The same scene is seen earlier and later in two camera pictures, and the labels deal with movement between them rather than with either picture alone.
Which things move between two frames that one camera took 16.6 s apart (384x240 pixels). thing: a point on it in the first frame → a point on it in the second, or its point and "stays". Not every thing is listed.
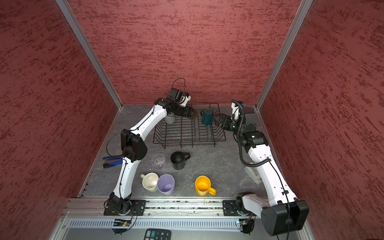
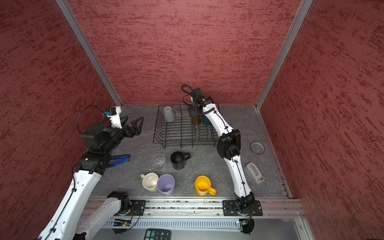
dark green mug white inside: (207, 116) stays
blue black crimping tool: (112, 161) stays
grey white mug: (170, 118) stays
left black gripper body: (182, 111) → (128, 132)
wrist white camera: (185, 100) → (113, 113)
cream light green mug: (149, 181) stays
